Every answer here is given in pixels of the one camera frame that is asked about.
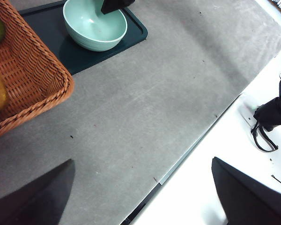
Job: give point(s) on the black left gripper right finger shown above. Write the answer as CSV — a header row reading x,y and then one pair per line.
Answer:
x,y
253,201

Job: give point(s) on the dark rectangular tray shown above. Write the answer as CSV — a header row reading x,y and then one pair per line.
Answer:
x,y
84,58

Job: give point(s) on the metal table edge strip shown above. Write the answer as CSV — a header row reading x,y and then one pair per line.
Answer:
x,y
162,180

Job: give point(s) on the brown wicker basket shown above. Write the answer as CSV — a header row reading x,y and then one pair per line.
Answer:
x,y
32,77

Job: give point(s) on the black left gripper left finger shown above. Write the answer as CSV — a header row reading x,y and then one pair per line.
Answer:
x,y
32,201

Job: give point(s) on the teal bowl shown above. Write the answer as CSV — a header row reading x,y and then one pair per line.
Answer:
x,y
96,35

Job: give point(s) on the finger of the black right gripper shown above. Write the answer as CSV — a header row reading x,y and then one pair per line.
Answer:
x,y
117,4

